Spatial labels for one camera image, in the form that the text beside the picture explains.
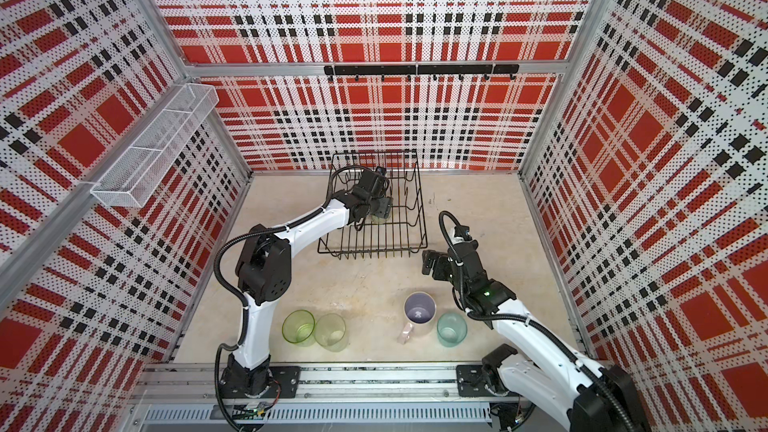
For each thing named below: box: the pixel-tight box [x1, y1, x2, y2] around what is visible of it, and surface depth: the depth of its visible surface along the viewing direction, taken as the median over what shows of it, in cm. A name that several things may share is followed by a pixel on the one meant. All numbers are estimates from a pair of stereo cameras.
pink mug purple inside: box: [397, 291, 437, 345], surface depth 78 cm
